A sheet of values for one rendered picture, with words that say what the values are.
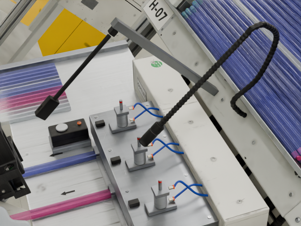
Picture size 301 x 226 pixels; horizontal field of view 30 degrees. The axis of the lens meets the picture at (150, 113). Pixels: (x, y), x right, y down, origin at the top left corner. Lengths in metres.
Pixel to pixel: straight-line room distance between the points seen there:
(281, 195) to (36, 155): 0.50
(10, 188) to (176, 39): 0.64
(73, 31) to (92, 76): 2.94
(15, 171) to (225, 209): 0.35
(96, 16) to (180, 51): 1.06
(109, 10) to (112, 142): 1.26
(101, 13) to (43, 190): 1.29
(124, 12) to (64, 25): 1.97
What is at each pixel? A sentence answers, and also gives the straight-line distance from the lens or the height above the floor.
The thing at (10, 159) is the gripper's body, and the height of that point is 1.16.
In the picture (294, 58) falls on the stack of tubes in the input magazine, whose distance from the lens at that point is 1.01.
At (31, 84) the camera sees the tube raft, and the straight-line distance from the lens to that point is 1.33.
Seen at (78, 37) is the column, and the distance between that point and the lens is 4.33.
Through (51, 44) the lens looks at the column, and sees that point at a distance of 4.31.
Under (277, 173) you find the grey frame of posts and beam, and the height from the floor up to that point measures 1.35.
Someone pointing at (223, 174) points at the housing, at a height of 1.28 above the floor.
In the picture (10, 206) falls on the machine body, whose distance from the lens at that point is 1.72.
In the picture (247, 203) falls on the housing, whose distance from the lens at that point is 0.94.
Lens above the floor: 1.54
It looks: 16 degrees down
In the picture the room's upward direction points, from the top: 43 degrees clockwise
